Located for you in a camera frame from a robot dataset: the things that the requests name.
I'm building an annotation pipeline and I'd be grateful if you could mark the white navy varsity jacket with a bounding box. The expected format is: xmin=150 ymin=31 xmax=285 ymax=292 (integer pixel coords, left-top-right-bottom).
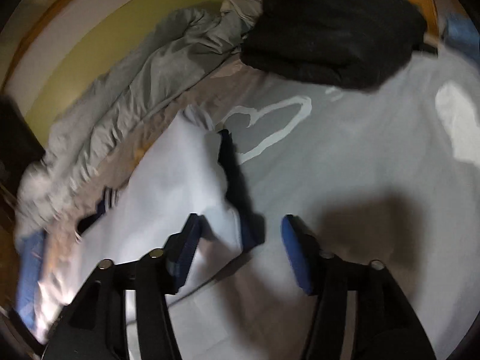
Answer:
xmin=74 ymin=106 xmax=264 ymax=302

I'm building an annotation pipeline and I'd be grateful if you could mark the blue pillow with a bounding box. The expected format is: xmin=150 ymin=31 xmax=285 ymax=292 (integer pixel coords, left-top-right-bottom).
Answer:
xmin=15 ymin=229 xmax=47 ymax=332

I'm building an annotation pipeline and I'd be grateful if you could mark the grey heart print bedsheet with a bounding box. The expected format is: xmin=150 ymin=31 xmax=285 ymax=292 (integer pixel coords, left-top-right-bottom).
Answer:
xmin=35 ymin=44 xmax=480 ymax=360

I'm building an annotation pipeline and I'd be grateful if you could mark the black hanging garment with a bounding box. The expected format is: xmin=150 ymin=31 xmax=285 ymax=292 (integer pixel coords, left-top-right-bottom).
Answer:
xmin=0 ymin=95 xmax=45 ymax=195

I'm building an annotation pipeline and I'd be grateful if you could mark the light green duvet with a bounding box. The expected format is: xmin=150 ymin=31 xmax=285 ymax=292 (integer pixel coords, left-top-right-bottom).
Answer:
xmin=14 ymin=0 xmax=262 ymax=244

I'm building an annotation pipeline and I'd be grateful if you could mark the black fuzzy garment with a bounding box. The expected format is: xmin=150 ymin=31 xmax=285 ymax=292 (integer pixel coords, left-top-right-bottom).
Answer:
xmin=240 ymin=0 xmax=427 ymax=90

